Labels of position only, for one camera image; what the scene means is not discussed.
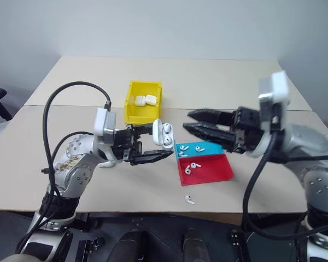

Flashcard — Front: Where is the black metal bracket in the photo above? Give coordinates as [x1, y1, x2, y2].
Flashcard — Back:
[76, 236, 105, 262]
[229, 228, 249, 262]

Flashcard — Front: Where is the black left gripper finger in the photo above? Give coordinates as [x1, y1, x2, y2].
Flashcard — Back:
[129, 148, 174, 167]
[136, 122, 155, 136]

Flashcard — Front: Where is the red plastic tray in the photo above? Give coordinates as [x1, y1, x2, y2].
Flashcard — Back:
[177, 153, 235, 187]

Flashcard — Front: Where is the yellow plastic bin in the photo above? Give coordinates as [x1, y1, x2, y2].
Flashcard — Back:
[124, 80, 164, 126]

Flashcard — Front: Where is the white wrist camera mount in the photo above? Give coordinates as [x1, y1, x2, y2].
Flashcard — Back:
[93, 108, 117, 145]
[245, 70, 291, 159]

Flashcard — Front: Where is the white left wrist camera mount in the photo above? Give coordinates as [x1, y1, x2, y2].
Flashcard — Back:
[93, 108, 117, 145]

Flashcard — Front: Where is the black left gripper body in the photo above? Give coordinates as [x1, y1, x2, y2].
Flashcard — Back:
[110, 123, 143, 166]

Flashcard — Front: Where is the blue plastic tray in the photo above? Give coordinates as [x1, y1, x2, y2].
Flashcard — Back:
[173, 141, 225, 159]

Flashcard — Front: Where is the dark rounded shape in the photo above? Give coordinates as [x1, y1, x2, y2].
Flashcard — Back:
[181, 228, 209, 262]
[110, 230, 151, 262]

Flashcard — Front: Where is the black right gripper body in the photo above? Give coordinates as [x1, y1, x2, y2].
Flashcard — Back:
[229, 105, 266, 156]

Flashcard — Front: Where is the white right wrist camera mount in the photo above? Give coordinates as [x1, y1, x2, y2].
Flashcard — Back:
[245, 70, 291, 159]

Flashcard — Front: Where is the black table frame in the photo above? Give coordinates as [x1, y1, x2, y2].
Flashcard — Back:
[71, 211, 308, 230]

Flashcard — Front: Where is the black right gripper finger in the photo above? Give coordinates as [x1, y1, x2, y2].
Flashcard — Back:
[182, 122, 236, 153]
[186, 108, 238, 127]

